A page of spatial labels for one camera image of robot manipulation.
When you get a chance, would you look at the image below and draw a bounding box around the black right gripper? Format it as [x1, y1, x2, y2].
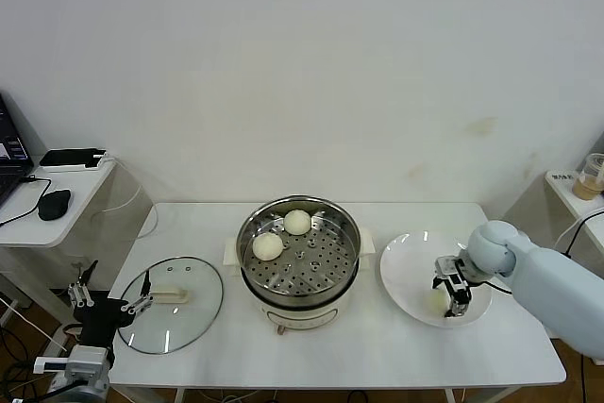
[431, 270, 474, 319]

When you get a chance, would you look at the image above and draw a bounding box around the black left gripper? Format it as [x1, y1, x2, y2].
[66, 260, 156, 348]

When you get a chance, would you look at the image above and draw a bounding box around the white steamed baozi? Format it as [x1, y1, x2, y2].
[424, 290, 449, 315]
[282, 209, 311, 237]
[252, 232, 285, 262]

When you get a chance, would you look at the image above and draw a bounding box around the glass lid with cream handle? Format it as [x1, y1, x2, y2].
[114, 256, 224, 355]

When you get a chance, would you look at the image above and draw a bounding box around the steel steamer pot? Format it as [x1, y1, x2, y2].
[235, 194, 362, 303]

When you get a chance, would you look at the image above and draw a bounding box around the white round plate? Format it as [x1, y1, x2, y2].
[378, 231, 495, 328]

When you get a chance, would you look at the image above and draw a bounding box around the black computer mouse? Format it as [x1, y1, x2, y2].
[36, 189, 72, 223]

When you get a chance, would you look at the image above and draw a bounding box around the black phone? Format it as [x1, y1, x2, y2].
[38, 147, 106, 168]

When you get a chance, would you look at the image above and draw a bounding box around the cream electric cooker base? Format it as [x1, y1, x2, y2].
[221, 227, 377, 337]

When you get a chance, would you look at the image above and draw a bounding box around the black laptop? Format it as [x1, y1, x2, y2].
[0, 91, 35, 209]

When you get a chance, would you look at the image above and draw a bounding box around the plastic iced coffee cup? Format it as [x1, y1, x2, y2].
[571, 152, 604, 201]

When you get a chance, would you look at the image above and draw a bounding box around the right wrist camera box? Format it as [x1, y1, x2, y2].
[434, 255, 462, 277]

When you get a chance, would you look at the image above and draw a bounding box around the black laptop cable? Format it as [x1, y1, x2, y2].
[0, 175, 52, 227]

